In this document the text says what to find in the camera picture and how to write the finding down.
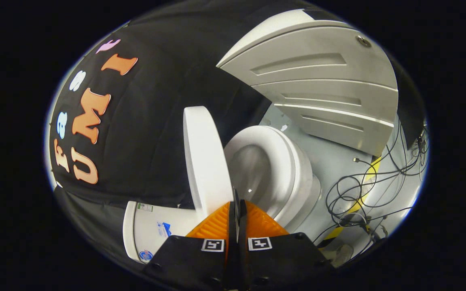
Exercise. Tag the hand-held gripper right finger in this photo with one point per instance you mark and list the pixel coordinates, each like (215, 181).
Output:
(285, 258)

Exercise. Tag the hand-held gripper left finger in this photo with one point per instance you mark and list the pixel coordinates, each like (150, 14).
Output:
(188, 258)

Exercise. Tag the white toilet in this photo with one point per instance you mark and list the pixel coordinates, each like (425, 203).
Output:
(303, 182)

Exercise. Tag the black backdrop cloth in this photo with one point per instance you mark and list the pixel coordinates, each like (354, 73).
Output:
(156, 141)

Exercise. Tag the white toilet seat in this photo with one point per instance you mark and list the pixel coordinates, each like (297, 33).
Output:
(285, 159)

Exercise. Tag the white toilet lid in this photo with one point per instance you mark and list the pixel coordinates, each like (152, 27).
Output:
(206, 161)

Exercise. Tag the yellow floor tape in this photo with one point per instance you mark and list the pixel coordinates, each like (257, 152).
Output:
(354, 208)

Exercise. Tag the white drawer cabinet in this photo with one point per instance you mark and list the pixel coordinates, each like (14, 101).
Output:
(318, 81)

